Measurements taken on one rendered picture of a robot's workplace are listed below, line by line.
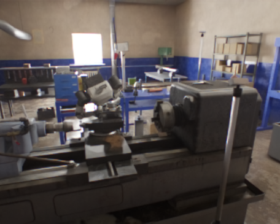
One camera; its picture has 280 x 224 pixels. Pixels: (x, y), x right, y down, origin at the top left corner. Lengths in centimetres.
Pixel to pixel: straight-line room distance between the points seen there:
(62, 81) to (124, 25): 574
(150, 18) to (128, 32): 110
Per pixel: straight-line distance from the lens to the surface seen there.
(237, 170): 201
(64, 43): 852
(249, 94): 177
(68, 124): 152
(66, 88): 343
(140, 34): 889
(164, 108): 157
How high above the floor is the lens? 163
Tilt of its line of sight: 18 degrees down
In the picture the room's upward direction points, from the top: straight up
